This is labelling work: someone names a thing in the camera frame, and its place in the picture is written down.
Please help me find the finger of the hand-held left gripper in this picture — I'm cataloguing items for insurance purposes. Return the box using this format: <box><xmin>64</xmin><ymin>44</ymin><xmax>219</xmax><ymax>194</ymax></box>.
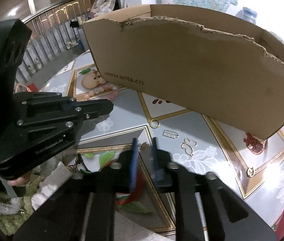
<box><xmin>14</xmin><ymin>92</ymin><xmax>114</xmax><ymax>113</ymax></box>
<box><xmin>16</xmin><ymin>110</ymin><xmax>112</xmax><ymax>141</ymax></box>

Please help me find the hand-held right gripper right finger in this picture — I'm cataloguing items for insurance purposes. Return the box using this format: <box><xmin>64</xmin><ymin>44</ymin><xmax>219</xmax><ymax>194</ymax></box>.
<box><xmin>151</xmin><ymin>137</ymin><xmax>277</xmax><ymax>241</ymax></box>

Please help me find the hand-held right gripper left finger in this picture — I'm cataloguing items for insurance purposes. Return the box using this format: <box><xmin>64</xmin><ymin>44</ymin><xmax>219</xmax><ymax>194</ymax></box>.
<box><xmin>13</xmin><ymin>138</ymin><xmax>140</xmax><ymax>241</ymax></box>

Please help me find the pink bead bracelet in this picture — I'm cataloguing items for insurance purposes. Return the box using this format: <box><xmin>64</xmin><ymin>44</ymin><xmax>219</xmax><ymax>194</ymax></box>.
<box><xmin>82</xmin><ymin>84</ymin><xmax>120</xmax><ymax>101</ymax></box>

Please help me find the torn cardboard box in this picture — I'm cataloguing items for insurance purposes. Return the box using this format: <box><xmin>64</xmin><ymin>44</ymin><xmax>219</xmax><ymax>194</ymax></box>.
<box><xmin>82</xmin><ymin>4</ymin><xmax>284</xmax><ymax>140</ymax></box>

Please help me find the person's left hand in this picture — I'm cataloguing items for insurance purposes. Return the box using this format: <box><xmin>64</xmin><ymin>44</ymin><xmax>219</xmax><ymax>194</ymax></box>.
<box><xmin>0</xmin><ymin>164</ymin><xmax>31</xmax><ymax>187</ymax></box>

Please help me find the silver abacus charm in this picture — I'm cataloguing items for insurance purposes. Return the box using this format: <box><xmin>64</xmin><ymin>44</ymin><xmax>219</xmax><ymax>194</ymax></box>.
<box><xmin>162</xmin><ymin>129</ymin><xmax>179</xmax><ymax>139</ymax></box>

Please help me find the dark metal pendant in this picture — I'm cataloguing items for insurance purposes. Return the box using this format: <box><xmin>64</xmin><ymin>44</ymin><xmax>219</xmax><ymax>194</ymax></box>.
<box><xmin>69</xmin><ymin>156</ymin><xmax>92</xmax><ymax>179</ymax></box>

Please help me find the white fluffy rug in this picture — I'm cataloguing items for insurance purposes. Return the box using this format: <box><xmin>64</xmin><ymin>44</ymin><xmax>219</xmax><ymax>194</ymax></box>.
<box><xmin>32</xmin><ymin>161</ymin><xmax>67</xmax><ymax>209</ymax></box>

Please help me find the metal stair railing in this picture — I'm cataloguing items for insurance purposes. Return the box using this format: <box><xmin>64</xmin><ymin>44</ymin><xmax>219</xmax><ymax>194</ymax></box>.
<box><xmin>19</xmin><ymin>0</ymin><xmax>100</xmax><ymax>81</ymax></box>

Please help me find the pile of clothes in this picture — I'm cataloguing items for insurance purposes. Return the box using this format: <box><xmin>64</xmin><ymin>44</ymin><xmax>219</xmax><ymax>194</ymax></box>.
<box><xmin>91</xmin><ymin>0</ymin><xmax>120</xmax><ymax>16</ymax></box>

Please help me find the green carpet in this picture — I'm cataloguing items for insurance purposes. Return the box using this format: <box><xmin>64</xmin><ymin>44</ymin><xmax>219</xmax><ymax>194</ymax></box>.
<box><xmin>0</xmin><ymin>176</ymin><xmax>43</xmax><ymax>231</ymax></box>

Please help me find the blue water bottle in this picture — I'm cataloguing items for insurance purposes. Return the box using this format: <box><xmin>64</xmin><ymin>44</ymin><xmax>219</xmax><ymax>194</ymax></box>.
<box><xmin>236</xmin><ymin>6</ymin><xmax>258</xmax><ymax>26</ymax></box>

